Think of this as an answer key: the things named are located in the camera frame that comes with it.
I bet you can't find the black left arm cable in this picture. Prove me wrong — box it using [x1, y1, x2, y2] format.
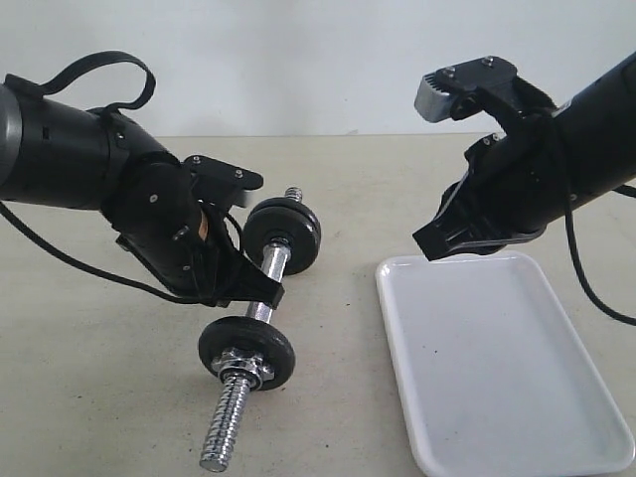
[0, 201, 200, 305]

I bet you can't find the chrome dumbbell bar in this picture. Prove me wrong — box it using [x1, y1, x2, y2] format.
[198, 187, 322, 472]

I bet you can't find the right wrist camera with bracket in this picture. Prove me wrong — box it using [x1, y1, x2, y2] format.
[414, 56, 557, 135]

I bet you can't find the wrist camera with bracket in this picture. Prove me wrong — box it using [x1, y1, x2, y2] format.
[414, 56, 557, 135]
[183, 155, 264, 212]

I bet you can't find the black weight plate end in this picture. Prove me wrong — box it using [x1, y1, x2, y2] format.
[242, 205, 317, 275]

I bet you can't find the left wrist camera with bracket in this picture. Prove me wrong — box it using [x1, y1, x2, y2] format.
[183, 155, 264, 212]

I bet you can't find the black weight plate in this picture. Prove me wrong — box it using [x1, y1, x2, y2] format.
[198, 316, 296, 391]
[244, 197, 322, 263]

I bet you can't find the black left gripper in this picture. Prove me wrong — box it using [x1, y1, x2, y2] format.
[116, 201, 285, 309]

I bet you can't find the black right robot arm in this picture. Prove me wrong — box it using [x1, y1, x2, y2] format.
[412, 56, 635, 260]

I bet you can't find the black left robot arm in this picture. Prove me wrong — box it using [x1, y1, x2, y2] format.
[1, 51, 284, 307]

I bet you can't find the white plastic tray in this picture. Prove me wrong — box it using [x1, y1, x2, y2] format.
[376, 251, 635, 476]

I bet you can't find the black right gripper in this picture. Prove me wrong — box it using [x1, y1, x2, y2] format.
[412, 136, 552, 260]

